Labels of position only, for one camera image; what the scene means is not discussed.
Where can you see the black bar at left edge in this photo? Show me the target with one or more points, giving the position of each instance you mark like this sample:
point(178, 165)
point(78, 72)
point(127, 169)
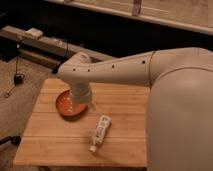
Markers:
point(15, 140)

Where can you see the orange ceramic bowl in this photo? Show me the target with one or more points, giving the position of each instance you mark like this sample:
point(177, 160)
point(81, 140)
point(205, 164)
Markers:
point(65, 107)

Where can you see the white plastic bottle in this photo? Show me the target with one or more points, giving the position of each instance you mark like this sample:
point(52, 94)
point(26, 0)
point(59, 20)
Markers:
point(100, 132)

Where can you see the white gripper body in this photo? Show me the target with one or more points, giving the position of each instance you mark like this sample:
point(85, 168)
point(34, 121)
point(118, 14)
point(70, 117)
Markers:
point(81, 93)

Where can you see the black power adapter with cable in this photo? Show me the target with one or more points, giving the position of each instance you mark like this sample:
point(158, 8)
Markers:
point(18, 78)

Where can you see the long wooden beam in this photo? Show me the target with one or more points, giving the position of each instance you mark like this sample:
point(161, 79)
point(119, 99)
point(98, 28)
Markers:
point(46, 51)

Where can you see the wooden ledge with bracket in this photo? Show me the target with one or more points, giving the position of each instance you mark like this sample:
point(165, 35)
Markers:
point(193, 15)

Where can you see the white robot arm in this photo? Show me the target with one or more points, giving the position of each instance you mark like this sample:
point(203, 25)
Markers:
point(179, 114)

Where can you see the small white box on beam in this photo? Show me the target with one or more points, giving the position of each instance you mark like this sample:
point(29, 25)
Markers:
point(35, 33)

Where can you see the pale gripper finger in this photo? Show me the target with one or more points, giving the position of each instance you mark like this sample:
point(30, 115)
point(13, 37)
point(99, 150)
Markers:
point(93, 107)

